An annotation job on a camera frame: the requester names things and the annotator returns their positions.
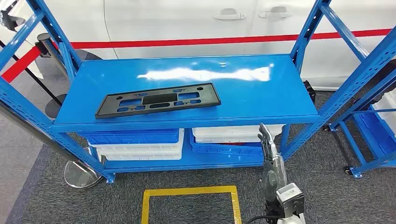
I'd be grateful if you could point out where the thin black pole stanchion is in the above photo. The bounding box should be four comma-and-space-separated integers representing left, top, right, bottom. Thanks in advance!
0, 39, 67, 119

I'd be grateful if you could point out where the black plastic panel part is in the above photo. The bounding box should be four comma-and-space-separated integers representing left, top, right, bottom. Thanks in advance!
95, 83, 222, 120

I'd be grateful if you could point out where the red barrier belt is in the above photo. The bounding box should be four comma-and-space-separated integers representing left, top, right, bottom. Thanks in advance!
52, 28, 392, 50
1, 46, 42, 84

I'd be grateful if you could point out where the blue metal shelf rack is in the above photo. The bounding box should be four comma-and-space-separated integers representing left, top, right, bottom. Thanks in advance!
0, 0, 396, 185
323, 71, 396, 179

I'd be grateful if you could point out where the white car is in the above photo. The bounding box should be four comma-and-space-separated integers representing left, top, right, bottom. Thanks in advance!
0, 0, 396, 91

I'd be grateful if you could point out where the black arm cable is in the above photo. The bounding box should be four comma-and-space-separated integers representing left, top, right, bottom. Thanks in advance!
246, 215, 279, 224

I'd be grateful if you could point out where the stanchion with chrome base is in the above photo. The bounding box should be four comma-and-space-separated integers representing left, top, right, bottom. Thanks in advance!
0, 100, 103, 190

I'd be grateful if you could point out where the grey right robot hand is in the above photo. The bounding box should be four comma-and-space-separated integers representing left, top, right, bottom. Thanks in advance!
258, 123, 287, 203

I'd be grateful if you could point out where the blue plastic bin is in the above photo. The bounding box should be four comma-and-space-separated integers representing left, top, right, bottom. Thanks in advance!
189, 136, 264, 157

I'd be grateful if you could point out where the white car door handle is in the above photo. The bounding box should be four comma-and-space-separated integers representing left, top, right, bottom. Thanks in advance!
258, 6, 292, 19
212, 8, 247, 21

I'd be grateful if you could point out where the grey stanchion post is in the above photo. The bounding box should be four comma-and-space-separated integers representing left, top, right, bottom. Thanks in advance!
35, 33, 75, 83

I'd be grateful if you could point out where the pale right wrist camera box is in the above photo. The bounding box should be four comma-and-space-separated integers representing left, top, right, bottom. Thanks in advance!
275, 183, 305, 218

